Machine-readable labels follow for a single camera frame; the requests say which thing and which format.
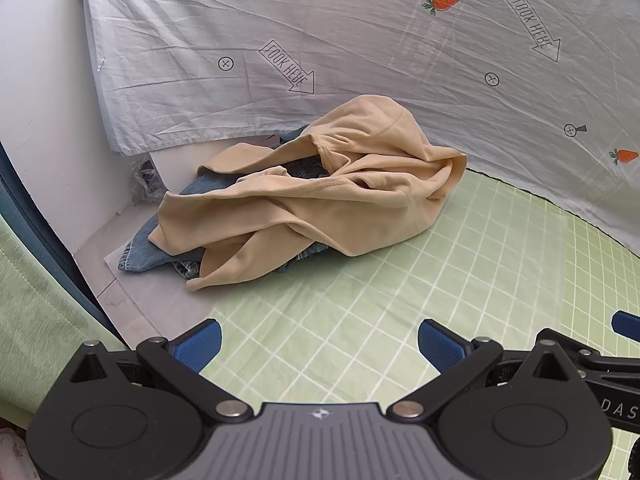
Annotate pink floral cloth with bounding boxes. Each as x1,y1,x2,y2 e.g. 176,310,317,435
0,414,40,480

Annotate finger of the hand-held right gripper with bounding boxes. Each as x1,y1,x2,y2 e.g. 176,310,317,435
575,310,640,378

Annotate teal curtain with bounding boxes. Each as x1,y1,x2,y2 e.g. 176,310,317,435
0,142,135,352

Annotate clear plastic bag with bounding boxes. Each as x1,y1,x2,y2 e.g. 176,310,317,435
131,156,169,207

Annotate blue jeans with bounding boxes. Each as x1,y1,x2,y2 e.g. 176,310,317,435
117,127,331,278

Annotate grey printed bed sheet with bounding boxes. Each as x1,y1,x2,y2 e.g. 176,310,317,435
80,0,640,250

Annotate beige hoodie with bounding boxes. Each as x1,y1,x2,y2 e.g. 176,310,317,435
150,94,468,293

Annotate green fleece blanket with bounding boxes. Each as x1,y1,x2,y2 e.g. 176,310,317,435
0,212,129,428

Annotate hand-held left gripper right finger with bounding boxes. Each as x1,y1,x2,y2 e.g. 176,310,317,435
390,318,588,422

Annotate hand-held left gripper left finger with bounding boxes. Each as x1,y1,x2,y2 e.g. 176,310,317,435
70,318,253,423

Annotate green checked sheet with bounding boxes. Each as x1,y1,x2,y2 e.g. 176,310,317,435
197,166,640,480

